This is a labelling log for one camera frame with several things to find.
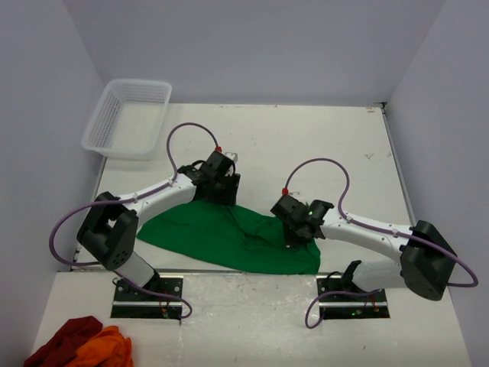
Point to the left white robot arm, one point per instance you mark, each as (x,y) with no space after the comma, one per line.
(110,228)

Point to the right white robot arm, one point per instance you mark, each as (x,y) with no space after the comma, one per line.
(408,263)

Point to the dark red t shirt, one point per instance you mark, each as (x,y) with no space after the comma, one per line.
(62,347)

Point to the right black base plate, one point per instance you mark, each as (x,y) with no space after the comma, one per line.
(344,307)

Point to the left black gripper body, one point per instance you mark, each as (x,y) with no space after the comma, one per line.
(225,189)

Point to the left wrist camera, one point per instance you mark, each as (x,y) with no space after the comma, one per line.
(232,156)

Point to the white plastic basket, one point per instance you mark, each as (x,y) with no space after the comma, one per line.
(128,119)

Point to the orange t shirt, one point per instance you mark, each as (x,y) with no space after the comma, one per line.
(107,348)

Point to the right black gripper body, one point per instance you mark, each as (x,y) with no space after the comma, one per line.
(293,237)

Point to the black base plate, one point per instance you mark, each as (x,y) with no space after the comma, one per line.
(344,307)
(129,303)

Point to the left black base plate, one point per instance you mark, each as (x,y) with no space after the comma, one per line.
(129,303)

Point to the green t shirt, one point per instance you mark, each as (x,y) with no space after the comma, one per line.
(230,236)

